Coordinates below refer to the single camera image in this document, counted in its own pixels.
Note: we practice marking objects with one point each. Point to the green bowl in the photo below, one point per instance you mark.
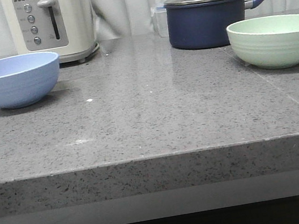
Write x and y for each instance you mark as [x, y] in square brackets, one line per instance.
[270, 42]

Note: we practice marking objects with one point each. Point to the clear plastic container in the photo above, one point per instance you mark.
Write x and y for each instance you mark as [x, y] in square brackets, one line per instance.
[159, 18]

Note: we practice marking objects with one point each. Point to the cream toaster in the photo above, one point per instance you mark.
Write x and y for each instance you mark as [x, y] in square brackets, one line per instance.
[65, 27]

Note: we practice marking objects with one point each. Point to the dark blue saucepan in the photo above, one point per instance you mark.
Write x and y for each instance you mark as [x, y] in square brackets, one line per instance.
[203, 25]

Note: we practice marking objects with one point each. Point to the blue bowl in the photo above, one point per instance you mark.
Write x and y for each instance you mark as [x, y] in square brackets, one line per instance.
[27, 78]

